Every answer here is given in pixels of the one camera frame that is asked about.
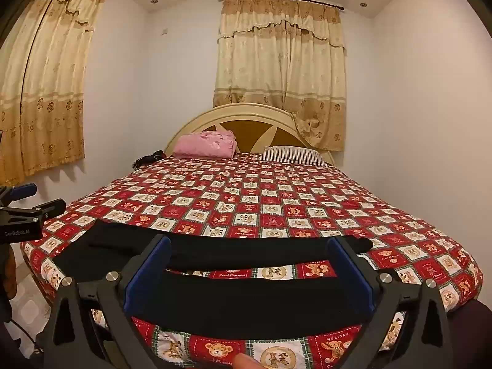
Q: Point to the pink folded blanket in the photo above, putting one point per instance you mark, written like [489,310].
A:
[205,144]

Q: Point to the beige wide floral curtain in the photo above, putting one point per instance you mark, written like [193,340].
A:
[50,84]

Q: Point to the small black object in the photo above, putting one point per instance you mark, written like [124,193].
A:
[148,158]

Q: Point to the cream wooden headboard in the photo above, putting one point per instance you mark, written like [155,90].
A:
[246,125]

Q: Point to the red checkered printed bedspread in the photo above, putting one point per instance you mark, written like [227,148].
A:
[269,200]

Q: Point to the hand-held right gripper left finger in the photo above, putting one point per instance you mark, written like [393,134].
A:
[148,273]

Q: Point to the person's dark clothing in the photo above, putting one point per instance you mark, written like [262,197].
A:
[472,338]

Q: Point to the black pants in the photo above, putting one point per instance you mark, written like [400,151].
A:
[250,299]

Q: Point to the person's right hand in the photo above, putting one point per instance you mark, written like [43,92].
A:
[248,362]

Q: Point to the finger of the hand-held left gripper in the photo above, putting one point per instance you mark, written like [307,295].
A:
[42,208]
[24,191]

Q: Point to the striped pillow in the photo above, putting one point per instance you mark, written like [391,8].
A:
[292,155]

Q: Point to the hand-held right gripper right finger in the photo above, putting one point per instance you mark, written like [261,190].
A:
[353,276]

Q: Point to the beige valanced floral curtain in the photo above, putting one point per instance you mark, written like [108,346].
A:
[284,69]

